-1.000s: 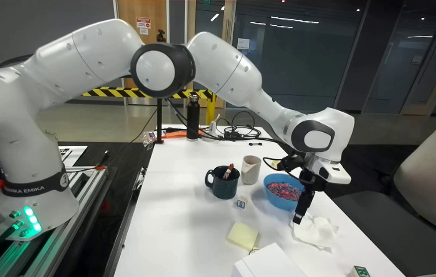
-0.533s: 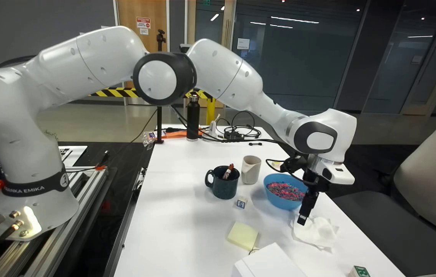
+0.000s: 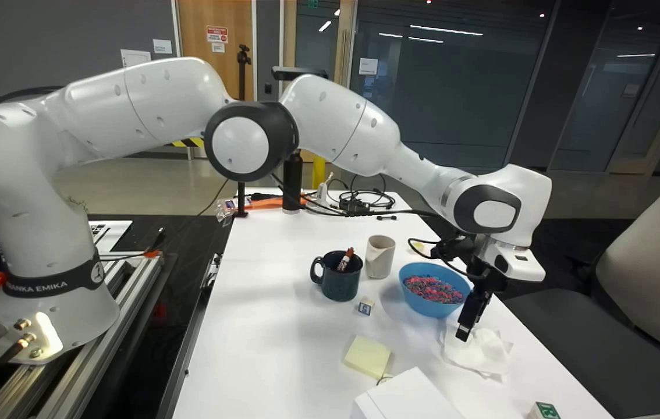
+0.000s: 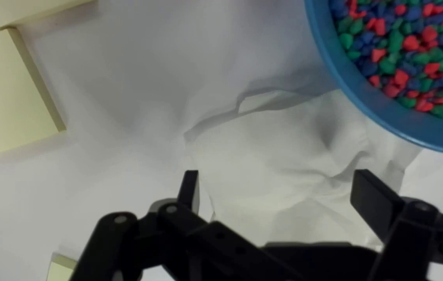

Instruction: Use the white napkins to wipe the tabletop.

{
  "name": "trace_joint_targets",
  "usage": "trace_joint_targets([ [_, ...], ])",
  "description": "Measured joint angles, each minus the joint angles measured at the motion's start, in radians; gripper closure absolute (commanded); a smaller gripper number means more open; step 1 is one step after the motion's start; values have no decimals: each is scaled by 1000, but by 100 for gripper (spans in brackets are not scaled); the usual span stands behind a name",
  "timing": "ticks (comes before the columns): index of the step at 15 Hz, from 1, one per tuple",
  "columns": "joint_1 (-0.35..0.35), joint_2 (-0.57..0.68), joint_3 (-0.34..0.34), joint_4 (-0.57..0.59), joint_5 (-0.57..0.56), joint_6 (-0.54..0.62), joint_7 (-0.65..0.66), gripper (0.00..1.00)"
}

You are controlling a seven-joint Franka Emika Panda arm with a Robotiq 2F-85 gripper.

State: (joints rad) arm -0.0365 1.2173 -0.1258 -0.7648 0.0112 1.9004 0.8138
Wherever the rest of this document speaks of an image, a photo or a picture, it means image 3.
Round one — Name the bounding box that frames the white napkin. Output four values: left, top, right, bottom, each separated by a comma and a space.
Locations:
439, 326, 514, 379

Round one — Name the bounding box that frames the white box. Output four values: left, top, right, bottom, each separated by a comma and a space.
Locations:
350, 366, 466, 419

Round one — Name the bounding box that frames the orange tool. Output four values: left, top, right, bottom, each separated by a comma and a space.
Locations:
245, 196, 308, 211

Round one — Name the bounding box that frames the camera on mount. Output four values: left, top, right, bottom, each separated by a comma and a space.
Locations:
271, 65, 329, 215

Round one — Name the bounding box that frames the white power adapter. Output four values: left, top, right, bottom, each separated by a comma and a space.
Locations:
316, 172, 335, 207

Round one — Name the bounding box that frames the clear plastic packet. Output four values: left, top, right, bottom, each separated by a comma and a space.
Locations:
214, 197, 239, 226

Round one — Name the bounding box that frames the heap of colourful beads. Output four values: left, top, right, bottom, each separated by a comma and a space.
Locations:
403, 275, 465, 305

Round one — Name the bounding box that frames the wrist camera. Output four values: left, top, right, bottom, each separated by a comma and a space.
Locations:
431, 236, 477, 262

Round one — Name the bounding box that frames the glass partition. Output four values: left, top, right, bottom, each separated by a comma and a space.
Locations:
351, 0, 560, 172

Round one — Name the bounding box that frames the yellow sticky note pad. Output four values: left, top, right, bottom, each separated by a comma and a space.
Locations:
343, 335, 393, 381

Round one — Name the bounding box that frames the yellow bollard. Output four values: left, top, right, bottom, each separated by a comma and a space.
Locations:
311, 154, 327, 190

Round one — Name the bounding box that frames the blue bowl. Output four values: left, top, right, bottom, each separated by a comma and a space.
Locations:
398, 261, 473, 319

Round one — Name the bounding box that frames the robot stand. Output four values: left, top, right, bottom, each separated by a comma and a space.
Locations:
0, 214, 235, 419

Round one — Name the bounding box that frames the green and white block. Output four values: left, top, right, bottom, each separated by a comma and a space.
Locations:
526, 401, 562, 419

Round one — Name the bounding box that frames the coil of black cable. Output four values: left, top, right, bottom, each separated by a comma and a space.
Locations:
338, 173, 397, 214

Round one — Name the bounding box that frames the orange tipped black cable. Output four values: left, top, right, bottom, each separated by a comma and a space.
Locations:
100, 226, 168, 264

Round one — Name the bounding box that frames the dark blue mug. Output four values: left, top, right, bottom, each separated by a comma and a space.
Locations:
310, 250, 364, 303

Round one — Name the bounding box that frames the wooden door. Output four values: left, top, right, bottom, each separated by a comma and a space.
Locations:
175, 0, 256, 103

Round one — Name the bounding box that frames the beige ceramic cup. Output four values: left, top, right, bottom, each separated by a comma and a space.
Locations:
364, 235, 397, 280

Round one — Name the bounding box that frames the office chair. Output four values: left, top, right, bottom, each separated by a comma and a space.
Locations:
503, 167, 660, 419

